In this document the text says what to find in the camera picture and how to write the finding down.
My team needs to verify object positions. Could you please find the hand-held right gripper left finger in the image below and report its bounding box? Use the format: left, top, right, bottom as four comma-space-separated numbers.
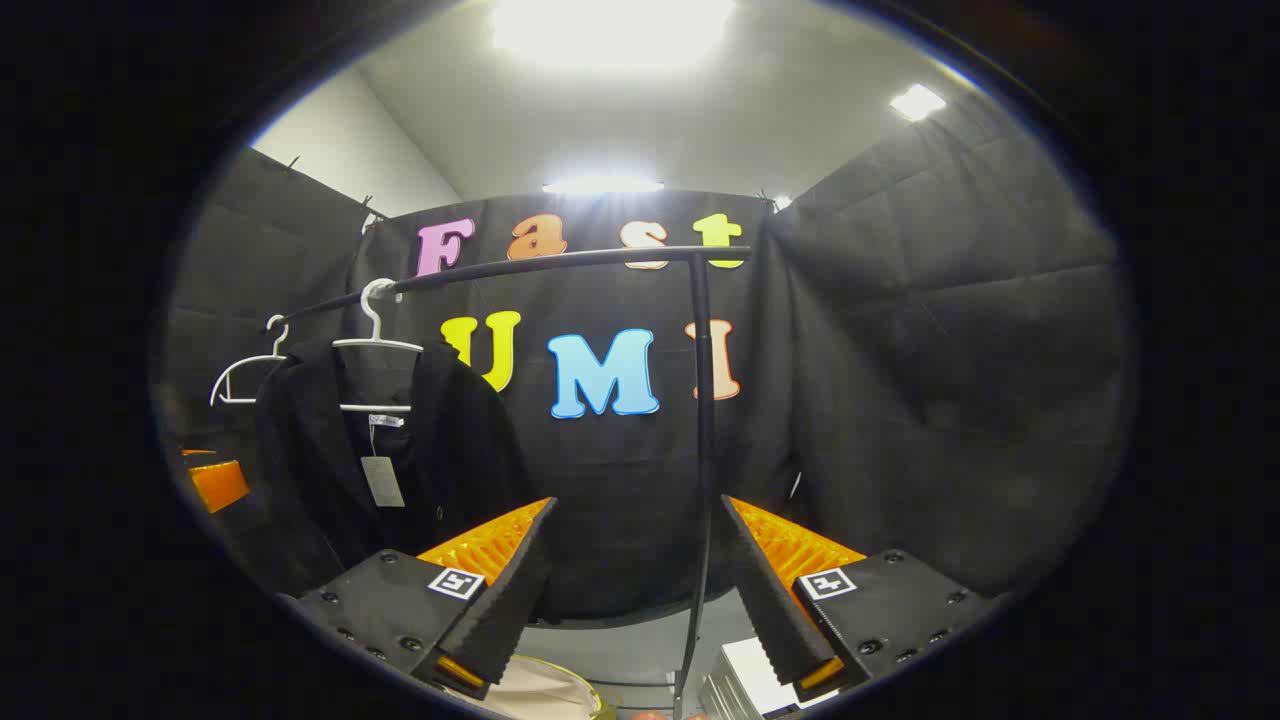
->
285, 497, 559, 701

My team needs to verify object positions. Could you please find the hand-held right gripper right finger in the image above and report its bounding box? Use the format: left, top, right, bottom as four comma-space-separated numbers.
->
720, 494, 1001, 703

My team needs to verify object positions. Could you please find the white laundry hamper yellow rim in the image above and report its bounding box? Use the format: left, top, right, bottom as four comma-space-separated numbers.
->
470, 655, 616, 720

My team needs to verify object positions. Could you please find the black knit cardigan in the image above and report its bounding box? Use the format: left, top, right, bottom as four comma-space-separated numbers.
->
250, 335, 536, 601

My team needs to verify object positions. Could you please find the white plastic clothes hanger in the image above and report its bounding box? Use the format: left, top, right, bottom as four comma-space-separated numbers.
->
208, 314, 293, 408
330, 277, 426, 414

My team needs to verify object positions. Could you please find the black metal clothes rack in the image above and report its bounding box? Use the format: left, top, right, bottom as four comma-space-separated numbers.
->
262, 245, 753, 720

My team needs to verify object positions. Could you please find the white box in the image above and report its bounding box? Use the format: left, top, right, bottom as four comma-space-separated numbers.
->
698, 637, 843, 720

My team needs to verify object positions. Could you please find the black backdrop cloth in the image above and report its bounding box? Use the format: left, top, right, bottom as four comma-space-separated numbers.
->
155, 90, 1136, 626

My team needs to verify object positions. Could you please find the ceiling light strip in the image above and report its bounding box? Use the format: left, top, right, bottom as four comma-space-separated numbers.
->
542, 176, 666, 197

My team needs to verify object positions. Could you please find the small square ceiling light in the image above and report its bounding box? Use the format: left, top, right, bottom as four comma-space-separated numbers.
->
889, 84, 948, 123

